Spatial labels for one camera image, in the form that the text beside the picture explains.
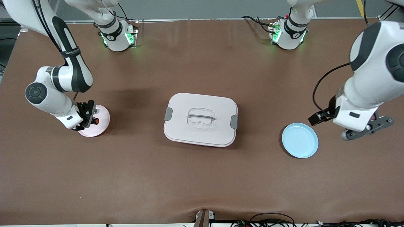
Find black left arm wrist cable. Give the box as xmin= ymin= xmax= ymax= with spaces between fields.
xmin=312 ymin=62 xmax=352 ymax=114

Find pink round plate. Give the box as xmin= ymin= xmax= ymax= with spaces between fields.
xmin=77 ymin=105 xmax=110 ymax=137

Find white lunch box grey clips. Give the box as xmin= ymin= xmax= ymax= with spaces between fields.
xmin=163 ymin=92 xmax=239 ymax=148

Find brown table mat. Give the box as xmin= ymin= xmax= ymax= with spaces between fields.
xmin=0 ymin=18 xmax=404 ymax=225

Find black cable bundle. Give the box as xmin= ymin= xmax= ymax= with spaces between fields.
xmin=316 ymin=218 xmax=404 ymax=227
xmin=230 ymin=212 xmax=297 ymax=227

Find black base power cable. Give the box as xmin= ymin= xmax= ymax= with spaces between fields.
xmin=242 ymin=15 xmax=286 ymax=34

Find brown camera mount post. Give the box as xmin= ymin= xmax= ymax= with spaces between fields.
xmin=193 ymin=209 xmax=216 ymax=227

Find light blue round plate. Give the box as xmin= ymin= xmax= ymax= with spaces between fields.
xmin=282 ymin=123 xmax=319 ymax=159

